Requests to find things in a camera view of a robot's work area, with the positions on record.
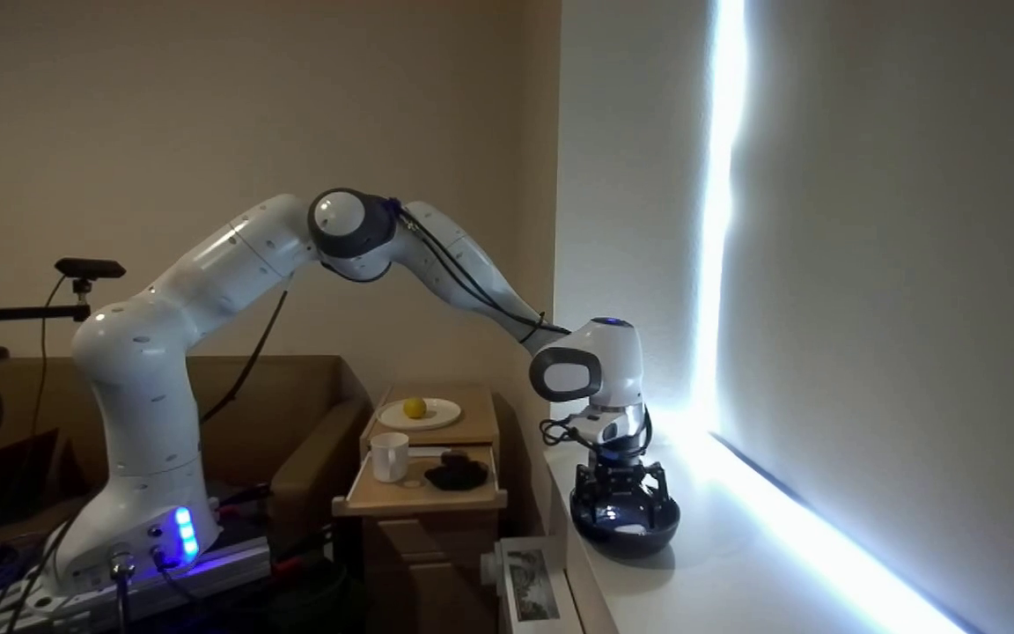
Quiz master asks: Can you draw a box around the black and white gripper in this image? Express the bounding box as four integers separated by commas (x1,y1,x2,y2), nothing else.
582,405,651,464

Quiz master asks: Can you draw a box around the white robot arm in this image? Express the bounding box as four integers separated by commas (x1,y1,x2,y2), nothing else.
51,186,651,589

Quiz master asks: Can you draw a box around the dark blue bowl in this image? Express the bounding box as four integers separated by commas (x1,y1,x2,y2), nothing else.
569,464,680,556

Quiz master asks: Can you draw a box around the white round plate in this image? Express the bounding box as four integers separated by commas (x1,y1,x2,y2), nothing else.
380,398,461,428

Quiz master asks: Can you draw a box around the wooden pull-out tray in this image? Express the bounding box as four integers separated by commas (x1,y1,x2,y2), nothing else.
329,447,507,518

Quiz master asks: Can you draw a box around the wooden side table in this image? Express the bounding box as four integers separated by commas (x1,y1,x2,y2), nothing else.
346,388,507,634

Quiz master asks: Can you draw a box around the yellow lemon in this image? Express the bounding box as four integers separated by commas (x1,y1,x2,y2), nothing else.
400,398,430,418

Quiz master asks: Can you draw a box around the white ceramic mug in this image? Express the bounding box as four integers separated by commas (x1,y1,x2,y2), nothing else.
368,434,408,482

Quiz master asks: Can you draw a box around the brown leather armchair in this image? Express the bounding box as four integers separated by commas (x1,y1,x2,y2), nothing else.
0,355,368,548

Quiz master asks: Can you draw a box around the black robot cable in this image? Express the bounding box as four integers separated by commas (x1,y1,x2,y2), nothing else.
393,202,569,345

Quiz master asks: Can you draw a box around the black camera on stand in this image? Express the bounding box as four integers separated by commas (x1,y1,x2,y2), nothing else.
0,257,125,321

